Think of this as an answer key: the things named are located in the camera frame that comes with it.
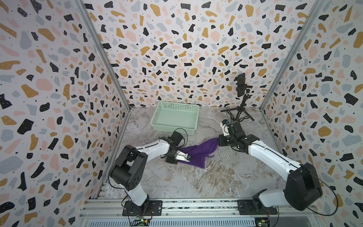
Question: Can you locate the grey striped dishcloth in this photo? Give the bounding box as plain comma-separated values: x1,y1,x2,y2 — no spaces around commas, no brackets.
218,146,239,160

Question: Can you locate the mint green plastic basket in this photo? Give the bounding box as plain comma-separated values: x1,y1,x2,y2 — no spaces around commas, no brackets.
150,102,200,135

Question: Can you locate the right circuit board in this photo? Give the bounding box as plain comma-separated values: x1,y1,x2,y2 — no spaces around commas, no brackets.
255,218,270,227

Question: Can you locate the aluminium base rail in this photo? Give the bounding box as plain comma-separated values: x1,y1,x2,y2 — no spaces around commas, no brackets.
77,198,324,227

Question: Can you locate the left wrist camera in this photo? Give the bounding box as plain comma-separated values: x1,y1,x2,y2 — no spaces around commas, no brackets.
175,151,191,162

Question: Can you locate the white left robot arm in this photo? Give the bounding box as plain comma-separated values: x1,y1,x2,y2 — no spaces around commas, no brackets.
108,130,190,213

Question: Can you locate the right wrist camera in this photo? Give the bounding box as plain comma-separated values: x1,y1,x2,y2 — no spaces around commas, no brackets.
220,120,230,136

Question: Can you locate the black tripod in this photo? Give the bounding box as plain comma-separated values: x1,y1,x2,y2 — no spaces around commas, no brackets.
220,93,255,127

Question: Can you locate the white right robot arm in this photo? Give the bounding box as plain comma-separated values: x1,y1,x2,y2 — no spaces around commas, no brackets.
218,120,323,212

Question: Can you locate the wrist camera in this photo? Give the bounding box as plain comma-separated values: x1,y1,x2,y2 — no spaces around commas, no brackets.
220,120,230,136
175,151,191,162

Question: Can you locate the purple cloth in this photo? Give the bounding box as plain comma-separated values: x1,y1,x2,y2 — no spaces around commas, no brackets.
180,138,218,169

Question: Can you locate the circuit board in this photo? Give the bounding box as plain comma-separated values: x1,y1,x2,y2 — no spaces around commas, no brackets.
131,217,151,227
255,218,270,227

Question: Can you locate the black smartphone on tripod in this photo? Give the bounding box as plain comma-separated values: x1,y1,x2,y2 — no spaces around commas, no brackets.
236,73,246,97

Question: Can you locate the left circuit board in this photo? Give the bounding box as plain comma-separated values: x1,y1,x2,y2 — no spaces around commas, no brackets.
131,217,151,227

